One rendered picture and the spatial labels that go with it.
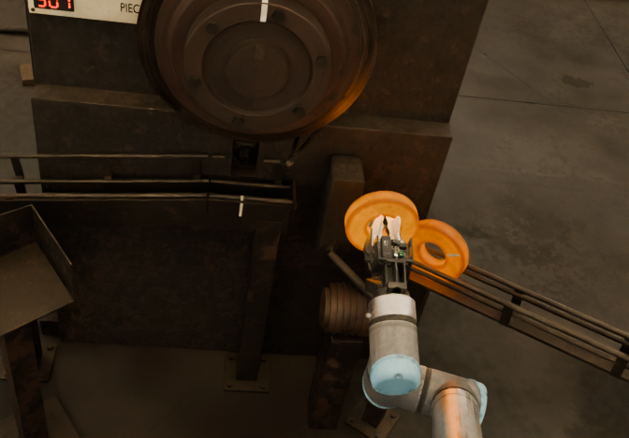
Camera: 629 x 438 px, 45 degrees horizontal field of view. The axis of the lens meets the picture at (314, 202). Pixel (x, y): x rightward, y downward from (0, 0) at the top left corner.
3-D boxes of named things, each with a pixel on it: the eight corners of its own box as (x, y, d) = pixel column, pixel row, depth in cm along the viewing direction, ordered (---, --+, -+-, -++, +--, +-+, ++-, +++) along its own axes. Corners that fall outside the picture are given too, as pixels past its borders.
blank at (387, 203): (345, 190, 157) (346, 201, 154) (421, 188, 157) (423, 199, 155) (343, 244, 167) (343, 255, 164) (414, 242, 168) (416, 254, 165)
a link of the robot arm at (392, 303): (409, 333, 149) (360, 330, 148) (408, 310, 152) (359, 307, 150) (422, 315, 142) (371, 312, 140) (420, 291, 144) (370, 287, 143)
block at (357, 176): (314, 223, 197) (329, 150, 181) (344, 225, 198) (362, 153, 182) (315, 253, 189) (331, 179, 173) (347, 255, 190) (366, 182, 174)
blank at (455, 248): (419, 274, 183) (413, 283, 181) (399, 219, 178) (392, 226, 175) (478, 275, 173) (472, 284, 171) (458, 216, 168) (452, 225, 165)
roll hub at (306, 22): (182, 109, 155) (186, -19, 137) (319, 123, 159) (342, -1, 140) (180, 126, 151) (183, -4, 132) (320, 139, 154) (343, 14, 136)
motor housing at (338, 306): (297, 393, 224) (325, 270, 189) (371, 397, 227) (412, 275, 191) (298, 433, 214) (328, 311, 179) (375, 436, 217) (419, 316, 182)
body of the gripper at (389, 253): (413, 235, 150) (417, 291, 143) (402, 255, 157) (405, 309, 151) (374, 231, 149) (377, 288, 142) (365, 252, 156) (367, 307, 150)
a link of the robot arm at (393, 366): (367, 397, 143) (373, 379, 134) (365, 333, 149) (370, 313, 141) (417, 397, 143) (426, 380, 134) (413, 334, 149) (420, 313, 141)
